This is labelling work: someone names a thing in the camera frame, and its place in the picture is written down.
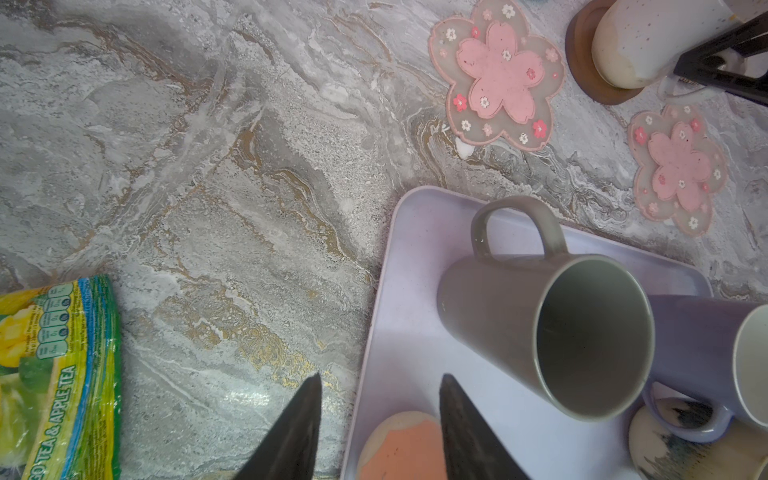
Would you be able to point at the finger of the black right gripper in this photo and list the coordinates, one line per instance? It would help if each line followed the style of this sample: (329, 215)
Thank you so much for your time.
(719, 65)

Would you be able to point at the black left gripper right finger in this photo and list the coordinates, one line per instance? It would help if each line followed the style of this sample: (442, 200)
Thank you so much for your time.
(471, 448)

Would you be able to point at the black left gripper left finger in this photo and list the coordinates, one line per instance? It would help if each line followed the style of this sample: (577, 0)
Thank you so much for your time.
(289, 449)

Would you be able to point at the peach orange mug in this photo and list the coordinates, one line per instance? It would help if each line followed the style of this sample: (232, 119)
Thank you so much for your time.
(407, 445)

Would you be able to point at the white mug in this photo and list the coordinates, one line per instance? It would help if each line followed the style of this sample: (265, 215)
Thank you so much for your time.
(638, 42)

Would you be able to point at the pink flower silicone coaster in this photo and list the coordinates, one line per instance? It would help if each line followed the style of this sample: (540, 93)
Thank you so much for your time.
(680, 169)

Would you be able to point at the brown wooden round coaster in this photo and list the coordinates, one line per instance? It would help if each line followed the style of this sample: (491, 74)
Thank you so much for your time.
(578, 46)

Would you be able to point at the lavender mug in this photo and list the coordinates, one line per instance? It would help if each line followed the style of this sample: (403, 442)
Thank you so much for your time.
(715, 352)

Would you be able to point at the lavender silicone tray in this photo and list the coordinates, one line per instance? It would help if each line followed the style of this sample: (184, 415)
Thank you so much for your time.
(409, 351)

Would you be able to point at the grey mug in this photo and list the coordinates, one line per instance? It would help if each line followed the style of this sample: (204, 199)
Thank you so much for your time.
(575, 329)

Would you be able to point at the green snack packet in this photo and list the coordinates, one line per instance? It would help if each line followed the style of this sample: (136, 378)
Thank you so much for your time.
(61, 382)

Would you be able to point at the beige yellow mug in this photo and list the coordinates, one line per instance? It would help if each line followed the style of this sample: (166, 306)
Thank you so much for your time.
(741, 453)

